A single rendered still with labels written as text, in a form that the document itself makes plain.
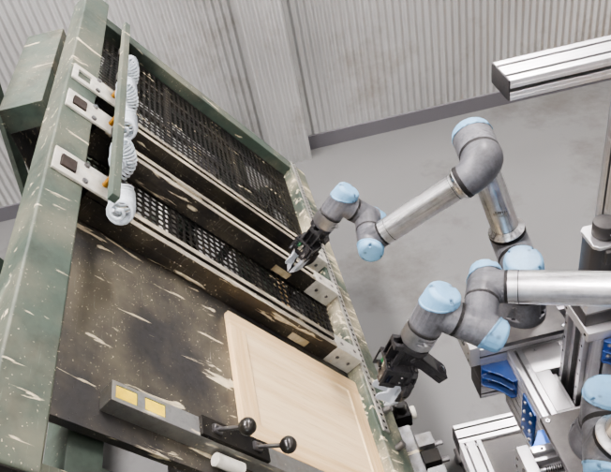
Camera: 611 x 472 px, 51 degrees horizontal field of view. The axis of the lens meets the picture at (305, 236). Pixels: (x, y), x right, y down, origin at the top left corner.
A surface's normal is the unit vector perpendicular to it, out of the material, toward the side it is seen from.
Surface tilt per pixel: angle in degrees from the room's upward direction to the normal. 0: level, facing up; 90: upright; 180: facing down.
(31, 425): 56
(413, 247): 0
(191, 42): 90
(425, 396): 0
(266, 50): 90
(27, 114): 90
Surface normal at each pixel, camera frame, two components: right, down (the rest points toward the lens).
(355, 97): 0.15, 0.60
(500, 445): -0.17, -0.76
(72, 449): 0.70, -0.64
